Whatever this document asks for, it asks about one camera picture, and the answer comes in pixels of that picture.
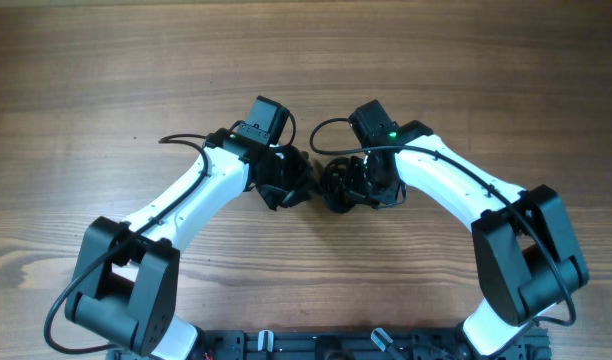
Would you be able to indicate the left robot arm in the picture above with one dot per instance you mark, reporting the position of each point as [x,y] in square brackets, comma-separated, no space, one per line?
[124,287]

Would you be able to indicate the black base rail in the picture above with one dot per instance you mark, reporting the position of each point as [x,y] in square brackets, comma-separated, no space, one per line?
[419,344]

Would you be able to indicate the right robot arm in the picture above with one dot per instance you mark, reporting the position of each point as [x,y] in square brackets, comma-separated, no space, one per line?
[527,255]

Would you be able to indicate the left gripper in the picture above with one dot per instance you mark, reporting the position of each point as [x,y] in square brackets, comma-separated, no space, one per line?
[302,181]

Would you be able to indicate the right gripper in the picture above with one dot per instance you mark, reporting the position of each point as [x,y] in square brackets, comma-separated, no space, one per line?
[389,195]

